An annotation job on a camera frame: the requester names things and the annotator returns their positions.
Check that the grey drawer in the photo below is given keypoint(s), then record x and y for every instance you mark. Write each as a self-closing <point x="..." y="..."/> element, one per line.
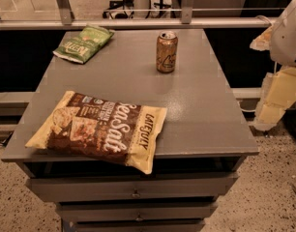
<point x="190" y="225"/>
<point x="101" y="189"/>
<point x="136" y="211"/>

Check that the green kettle chip bag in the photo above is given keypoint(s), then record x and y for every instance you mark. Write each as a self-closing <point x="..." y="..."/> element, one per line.
<point x="81" y="48"/>

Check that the grey drawer cabinet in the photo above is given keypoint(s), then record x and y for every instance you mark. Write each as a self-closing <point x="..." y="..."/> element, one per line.
<point x="204" y="130"/>

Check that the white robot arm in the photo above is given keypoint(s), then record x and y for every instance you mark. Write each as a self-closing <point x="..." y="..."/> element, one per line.
<point x="278" y="90"/>

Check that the metal railing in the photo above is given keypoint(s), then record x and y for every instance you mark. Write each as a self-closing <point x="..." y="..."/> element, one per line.
<point x="66" y="21"/>

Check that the top grey drawer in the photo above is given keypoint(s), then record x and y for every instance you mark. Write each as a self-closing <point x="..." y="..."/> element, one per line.
<point x="101" y="189"/>

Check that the brown sea salt chip bag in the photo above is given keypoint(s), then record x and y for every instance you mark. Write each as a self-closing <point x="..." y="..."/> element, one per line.
<point x="112" y="131"/>

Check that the orange soda can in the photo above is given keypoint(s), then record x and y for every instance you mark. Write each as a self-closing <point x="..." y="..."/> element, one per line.
<point x="167" y="43"/>

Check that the bottom grey drawer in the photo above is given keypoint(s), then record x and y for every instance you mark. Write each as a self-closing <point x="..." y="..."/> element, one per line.
<point x="190" y="225"/>

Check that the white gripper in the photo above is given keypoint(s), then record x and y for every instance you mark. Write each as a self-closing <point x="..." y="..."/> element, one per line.
<point x="288" y="39"/>

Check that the middle grey drawer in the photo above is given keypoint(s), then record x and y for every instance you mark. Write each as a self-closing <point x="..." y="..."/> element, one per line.
<point x="136" y="211"/>

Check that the black office chair base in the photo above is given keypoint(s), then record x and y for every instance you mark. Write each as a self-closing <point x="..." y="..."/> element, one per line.
<point x="117" y="9"/>

